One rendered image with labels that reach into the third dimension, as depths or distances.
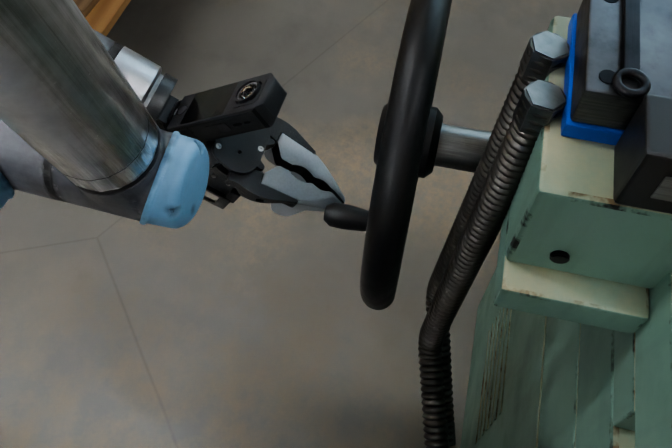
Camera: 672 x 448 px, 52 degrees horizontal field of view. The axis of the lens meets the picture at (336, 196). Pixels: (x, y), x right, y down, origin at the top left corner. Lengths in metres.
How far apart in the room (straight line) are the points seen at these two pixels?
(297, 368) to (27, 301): 0.55
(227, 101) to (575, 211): 0.33
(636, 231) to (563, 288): 0.07
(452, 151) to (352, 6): 1.31
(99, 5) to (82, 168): 1.22
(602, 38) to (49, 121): 0.31
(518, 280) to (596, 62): 0.15
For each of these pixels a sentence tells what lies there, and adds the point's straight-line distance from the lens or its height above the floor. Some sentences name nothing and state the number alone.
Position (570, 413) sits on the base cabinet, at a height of 0.70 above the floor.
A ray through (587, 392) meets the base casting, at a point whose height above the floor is 0.74.
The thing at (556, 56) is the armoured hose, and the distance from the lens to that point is 0.45.
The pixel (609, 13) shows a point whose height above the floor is 1.00.
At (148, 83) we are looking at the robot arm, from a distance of 0.65.
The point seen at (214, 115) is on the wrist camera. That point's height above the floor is 0.81.
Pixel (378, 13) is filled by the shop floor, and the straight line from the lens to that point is 1.84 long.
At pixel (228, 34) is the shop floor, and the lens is 1.81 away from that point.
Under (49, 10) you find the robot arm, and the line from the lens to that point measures 0.38.
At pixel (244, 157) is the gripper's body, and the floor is 0.75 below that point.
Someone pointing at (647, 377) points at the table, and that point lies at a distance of 0.48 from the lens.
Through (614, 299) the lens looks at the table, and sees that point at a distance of 0.49.
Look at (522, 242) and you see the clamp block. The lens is 0.45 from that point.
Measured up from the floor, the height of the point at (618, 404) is 0.81.
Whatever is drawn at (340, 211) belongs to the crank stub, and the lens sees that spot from 0.66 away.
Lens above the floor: 1.29
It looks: 59 degrees down
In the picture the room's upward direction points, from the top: straight up
